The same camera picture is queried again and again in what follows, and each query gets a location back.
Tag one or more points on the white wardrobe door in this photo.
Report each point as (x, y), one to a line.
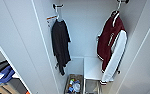
(14, 33)
(144, 66)

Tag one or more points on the black t-shirt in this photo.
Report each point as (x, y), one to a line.
(61, 41)

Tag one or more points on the white wardrobe cabinet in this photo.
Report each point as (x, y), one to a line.
(84, 30)

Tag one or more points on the white inner shelf box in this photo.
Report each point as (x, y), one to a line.
(91, 66)

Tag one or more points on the wicker basket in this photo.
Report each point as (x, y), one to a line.
(67, 78)

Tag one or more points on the white clothes hanger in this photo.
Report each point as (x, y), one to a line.
(60, 18)
(116, 12)

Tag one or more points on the maroon and white jacket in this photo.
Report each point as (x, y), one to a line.
(109, 36)

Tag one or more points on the orange and white sticker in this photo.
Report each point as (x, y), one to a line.
(51, 17)

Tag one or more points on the blue bottle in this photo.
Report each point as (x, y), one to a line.
(71, 86)

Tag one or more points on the white item in basket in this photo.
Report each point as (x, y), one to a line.
(77, 87)

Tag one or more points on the black wardrobe hook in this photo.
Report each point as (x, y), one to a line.
(58, 5)
(123, 1)

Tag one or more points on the orange floor frame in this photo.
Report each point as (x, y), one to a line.
(27, 92)

